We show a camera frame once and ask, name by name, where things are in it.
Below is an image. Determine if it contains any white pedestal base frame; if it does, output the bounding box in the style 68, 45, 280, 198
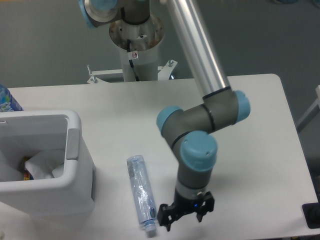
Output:
86, 59, 178, 84

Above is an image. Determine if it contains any crushed clear plastic bottle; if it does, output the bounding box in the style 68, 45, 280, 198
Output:
126, 155, 157, 236

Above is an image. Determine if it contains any colourful snack wrapper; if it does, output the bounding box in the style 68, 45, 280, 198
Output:
21, 156, 34, 181

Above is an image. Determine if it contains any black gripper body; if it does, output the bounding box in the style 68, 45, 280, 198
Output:
170, 187, 205, 222

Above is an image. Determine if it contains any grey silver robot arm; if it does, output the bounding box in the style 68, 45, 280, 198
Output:
78, 0, 251, 230

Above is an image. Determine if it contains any white plastic trash can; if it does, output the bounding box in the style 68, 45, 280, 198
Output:
0, 110, 96, 216

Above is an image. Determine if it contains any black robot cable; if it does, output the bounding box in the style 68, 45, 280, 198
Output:
126, 38, 140, 82

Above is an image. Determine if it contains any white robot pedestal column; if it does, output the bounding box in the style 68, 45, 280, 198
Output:
109, 14, 165, 82

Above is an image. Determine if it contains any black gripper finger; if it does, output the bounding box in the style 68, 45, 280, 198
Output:
194, 191, 215, 223
157, 203, 177, 232

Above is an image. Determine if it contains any clear plastic wrapper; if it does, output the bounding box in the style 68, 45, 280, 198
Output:
25, 149, 65, 180

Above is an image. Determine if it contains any black table clamp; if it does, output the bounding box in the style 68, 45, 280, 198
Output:
302, 202, 320, 229

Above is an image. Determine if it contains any blue labelled bottle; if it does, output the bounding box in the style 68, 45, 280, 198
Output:
0, 84, 23, 113

